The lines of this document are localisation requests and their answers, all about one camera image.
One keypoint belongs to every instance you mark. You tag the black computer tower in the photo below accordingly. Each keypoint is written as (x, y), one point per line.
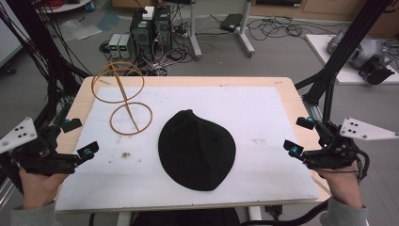
(163, 29)
(141, 37)

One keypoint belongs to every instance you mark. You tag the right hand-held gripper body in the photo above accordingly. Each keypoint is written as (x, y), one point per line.
(338, 150)

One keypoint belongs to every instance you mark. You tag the white table mat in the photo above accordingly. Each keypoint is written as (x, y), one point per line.
(251, 125)

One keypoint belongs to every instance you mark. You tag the clear plastic sheet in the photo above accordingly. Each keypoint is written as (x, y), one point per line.
(78, 29)

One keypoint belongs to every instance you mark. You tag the black knit hat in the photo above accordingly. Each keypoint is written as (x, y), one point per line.
(196, 153)

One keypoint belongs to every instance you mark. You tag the black metal frame stand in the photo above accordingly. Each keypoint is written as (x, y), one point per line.
(348, 47)
(40, 47)

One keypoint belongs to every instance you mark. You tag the person's right hand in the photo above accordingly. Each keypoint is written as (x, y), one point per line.
(342, 185)

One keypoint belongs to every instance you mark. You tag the white round table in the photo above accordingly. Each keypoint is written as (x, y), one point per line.
(66, 7)

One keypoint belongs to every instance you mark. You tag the grey power supply unit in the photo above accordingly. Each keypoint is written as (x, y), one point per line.
(124, 46)
(114, 45)

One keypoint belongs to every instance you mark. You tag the black flat box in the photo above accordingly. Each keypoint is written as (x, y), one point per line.
(231, 22)

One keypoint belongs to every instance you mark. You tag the person's left hand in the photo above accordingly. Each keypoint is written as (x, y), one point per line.
(39, 188)

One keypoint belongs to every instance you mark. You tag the white floor platform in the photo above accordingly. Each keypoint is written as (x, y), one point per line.
(345, 77)

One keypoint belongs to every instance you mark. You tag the black device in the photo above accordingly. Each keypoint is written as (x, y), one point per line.
(375, 70)

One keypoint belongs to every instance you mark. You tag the white box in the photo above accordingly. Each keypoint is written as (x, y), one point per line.
(148, 12)

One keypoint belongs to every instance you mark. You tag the grey rounded shell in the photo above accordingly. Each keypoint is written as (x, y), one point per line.
(363, 50)

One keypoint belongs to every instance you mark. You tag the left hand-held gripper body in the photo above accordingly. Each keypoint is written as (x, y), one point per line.
(40, 160)

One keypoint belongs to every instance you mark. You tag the white desk leg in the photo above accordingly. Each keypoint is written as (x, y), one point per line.
(195, 31)
(245, 34)

